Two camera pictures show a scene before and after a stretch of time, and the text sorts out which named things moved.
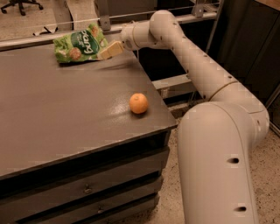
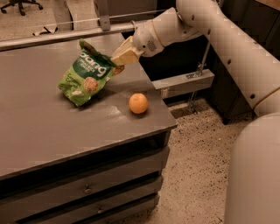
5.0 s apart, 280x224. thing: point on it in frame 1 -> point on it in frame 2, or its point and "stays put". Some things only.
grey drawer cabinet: (81, 163) stays put
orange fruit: (138, 103) stays put
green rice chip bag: (80, 45) -> (89, 73)
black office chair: (19, 3) stays put
